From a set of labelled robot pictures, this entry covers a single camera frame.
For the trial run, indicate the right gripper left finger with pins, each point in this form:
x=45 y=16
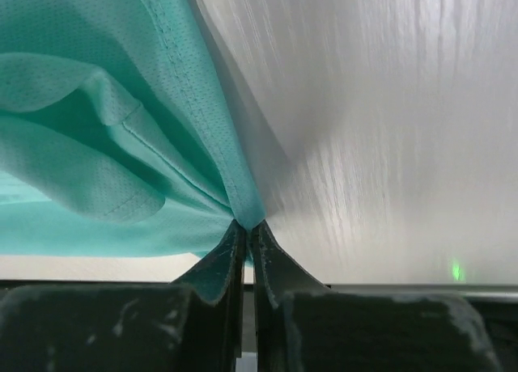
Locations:
x=190 y=324

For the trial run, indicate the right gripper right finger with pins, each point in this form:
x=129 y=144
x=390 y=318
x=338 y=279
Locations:
x=303 y=325

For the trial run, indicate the teal t shirt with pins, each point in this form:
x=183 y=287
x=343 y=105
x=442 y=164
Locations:
x=116 y=138

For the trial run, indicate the aluminium front rail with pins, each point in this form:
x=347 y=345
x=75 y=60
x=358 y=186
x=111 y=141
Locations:
x=466 y=290

